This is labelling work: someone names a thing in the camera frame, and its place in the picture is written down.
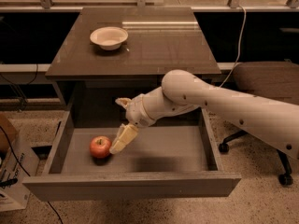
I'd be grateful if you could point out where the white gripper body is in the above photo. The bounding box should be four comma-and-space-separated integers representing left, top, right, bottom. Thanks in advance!
125, 94, 155, 128

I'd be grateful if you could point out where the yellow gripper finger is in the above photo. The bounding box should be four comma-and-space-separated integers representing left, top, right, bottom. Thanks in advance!
109, 123, 138, 154
115, 98, 132, 109

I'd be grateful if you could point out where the red apple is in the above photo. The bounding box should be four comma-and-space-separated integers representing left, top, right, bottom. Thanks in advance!
90, 136, 111, 159

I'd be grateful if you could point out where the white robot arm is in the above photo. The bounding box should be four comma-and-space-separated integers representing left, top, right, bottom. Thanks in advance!
110, 70, 299, 159

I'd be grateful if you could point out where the open grey top drawer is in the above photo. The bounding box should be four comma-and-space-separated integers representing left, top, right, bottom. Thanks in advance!
21, 81, 242, 203

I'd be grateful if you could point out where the grey cabinet counter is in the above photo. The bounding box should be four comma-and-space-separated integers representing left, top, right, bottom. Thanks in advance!
46, 7, 221, 104

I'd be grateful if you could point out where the white ceramic bowl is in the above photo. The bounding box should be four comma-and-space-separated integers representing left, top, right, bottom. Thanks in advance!
90, 27, 128, 50

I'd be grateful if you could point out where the white cardboard box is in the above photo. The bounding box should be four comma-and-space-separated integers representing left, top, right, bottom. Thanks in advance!
0, 134, 39, 212

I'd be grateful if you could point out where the brown cardboard box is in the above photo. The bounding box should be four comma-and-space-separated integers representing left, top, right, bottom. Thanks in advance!
0, 114, 18, 154

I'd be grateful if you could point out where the white cable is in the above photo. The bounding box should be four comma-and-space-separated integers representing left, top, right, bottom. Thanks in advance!
219, 4, 247, 89

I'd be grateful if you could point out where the black cable on floor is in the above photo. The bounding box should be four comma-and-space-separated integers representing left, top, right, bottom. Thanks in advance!
0, 126, 64, 224

